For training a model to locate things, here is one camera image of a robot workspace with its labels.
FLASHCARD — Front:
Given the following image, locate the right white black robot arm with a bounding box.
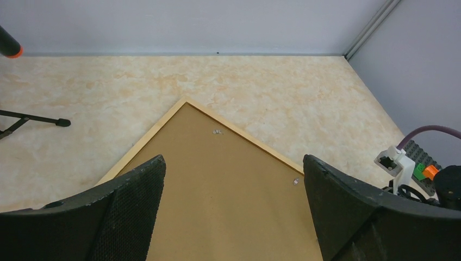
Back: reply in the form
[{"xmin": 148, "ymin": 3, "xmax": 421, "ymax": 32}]
[{"xmin": 383, "ymin": 165, "xmax": 460, "ymax": 211}]

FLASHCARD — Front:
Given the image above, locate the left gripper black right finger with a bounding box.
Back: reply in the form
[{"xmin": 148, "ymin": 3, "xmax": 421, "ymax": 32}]
[{"xmin": 303, "ymin": 154, "xmax": 460, "ymax": 260}]

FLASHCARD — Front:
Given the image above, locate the green small brick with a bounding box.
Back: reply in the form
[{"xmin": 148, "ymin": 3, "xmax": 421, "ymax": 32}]
[{"xmin": 413, "ymin": 163, "xmax": 426, "ymax": 181}]

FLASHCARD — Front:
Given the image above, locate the dark grey mat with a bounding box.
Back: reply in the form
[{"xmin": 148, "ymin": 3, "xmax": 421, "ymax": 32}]
[{"xmin": 404, "ymin": 140, "xmax": 443, "ymax": 196}]

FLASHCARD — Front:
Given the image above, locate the brown cardboard backing board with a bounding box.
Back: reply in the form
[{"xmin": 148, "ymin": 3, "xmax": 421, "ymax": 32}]
[{"xmin": 123, "ymin": 104, "xmax": 322, "ymax": 260}]

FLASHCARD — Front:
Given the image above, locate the wooden picture frame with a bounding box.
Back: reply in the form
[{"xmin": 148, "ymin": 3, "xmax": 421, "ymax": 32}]
[{"xmin": 96, "ymin": 96, "xmax": 304, "ymax": 185}]

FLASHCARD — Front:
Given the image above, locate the orange small object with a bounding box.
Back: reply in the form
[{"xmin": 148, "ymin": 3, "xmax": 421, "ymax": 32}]
[{"xmin": 422, "ymin": 165, "xmax": 439, "ymax": 181}]

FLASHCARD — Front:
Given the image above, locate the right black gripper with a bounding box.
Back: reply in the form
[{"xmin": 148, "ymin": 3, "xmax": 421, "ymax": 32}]
[{"xmin": 382, "ymin": 185, "xmax": 440, "ymax": 206}]

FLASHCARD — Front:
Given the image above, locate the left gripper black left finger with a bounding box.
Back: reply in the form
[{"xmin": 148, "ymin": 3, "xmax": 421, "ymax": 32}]
[{"xmin": 1, "ymin": 155, "xmax": 166, "ymax": 260}]

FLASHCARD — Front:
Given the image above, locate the black microphone on tripod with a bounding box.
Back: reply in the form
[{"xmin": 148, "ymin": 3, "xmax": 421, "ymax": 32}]
[{"xmin": 1, "ymin": 27, "xmax": 71, "ymax": 139}]

